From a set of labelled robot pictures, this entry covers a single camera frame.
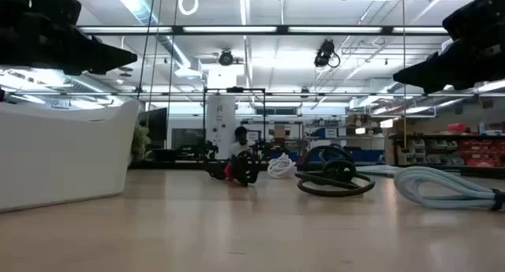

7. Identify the green plant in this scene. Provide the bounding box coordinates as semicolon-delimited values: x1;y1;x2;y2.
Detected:
131;124;152;162

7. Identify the white plastic bin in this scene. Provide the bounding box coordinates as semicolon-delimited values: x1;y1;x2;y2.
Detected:
0;99;140;214

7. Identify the white hanging cable ring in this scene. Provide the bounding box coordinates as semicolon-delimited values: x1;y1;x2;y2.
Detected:
178;0;200;17

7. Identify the black monitor screen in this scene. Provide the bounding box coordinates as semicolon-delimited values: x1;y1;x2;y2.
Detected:
137;107;168;151

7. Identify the grey flat mat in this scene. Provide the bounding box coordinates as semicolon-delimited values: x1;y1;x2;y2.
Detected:
354;164;407;177

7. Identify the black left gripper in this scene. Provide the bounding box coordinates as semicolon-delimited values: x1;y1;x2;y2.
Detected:
0;0;138;76

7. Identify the black cable with pink tie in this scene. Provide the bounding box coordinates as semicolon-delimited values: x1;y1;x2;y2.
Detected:
204;150;261;188

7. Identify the black ceiling camera with cable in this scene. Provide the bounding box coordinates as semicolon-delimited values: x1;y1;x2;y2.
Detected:
313;39;341;69

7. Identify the white cable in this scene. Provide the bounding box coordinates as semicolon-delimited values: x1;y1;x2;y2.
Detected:
267;152;297;180

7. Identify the shelf with red bins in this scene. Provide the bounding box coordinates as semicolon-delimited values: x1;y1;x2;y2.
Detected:
388;124;505;169

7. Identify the light blue cable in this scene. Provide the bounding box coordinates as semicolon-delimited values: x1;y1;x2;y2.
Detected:
393;166;505;212

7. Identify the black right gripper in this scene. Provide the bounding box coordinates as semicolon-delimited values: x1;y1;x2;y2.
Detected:
393;0;505;95

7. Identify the row of blue bins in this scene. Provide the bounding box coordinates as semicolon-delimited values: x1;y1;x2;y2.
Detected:
350;148;386;163

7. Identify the person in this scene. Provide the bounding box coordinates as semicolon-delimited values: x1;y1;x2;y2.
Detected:
228;125;256;159

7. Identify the thick black cable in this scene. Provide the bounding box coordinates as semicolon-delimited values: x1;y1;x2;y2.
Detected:
294;144;376;198

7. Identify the white cylindrical column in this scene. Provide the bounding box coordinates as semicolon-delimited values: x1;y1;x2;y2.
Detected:
205;95;237;159

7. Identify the overhead light bar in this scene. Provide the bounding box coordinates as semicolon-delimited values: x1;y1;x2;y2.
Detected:
77;24;451;37

